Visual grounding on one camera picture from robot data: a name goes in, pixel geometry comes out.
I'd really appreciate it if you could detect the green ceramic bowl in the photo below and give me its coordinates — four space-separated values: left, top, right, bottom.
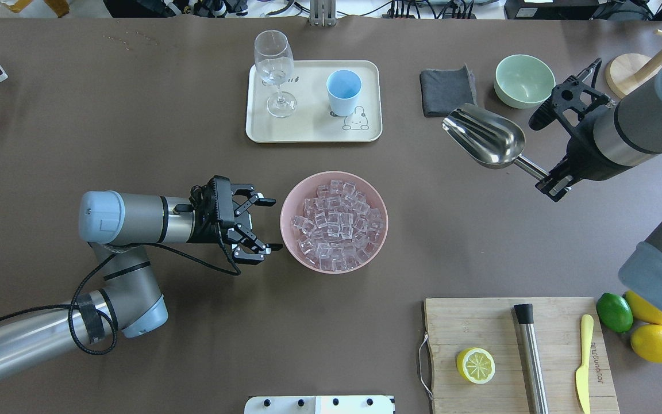
494 54 555 109

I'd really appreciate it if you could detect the steel muddler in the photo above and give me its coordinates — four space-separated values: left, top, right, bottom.
513 303 550 413

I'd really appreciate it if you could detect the light blue cup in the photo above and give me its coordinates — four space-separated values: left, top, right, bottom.
326 69 362 116

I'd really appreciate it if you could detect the whole lemon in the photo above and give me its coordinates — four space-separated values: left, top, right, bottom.
623 290 662 325
630 324 662 363

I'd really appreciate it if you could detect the metal ice scoop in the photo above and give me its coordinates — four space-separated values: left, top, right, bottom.
442 103 547 180

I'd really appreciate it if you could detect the half lemon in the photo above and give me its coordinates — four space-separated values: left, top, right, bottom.
456 347 496 385

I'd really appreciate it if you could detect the whole lemon near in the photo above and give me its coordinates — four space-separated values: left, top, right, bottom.
630 324 662 363

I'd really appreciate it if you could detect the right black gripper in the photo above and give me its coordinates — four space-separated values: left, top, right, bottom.
536 121 610 202

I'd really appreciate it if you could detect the bamboo cutting board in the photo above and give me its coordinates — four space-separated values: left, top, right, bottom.
423 298 620 413

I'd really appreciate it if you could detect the aluminium frame post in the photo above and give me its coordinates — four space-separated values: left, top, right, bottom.
309 0 337 27

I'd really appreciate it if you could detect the pink bowl of ice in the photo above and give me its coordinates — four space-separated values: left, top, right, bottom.
279 171 388 274

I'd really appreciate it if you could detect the wooden cup tree stand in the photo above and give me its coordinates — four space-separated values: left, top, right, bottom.
605 29 662 98

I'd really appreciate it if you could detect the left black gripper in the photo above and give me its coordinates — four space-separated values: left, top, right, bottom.
188 176 284 265

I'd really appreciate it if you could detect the whole lemon far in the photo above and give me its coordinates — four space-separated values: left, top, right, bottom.
623 290 662 325

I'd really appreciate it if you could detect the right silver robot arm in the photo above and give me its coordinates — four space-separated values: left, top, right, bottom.
537 69 662 311

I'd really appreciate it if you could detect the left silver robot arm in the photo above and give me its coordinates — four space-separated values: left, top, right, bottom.
0 175 283 380

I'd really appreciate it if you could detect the clear wine glass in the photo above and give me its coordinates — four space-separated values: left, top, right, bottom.
254 30 297 118

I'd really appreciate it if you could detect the yellow plastic knife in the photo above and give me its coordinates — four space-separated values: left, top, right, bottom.
575 314 594 413

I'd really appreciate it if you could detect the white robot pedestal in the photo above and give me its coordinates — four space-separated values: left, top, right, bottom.
244 394 396 413

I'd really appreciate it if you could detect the cream serving tray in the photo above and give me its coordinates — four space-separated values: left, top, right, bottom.
246 60 383 144

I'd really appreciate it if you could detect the green lime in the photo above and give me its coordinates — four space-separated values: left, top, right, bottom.
596 293 634 333

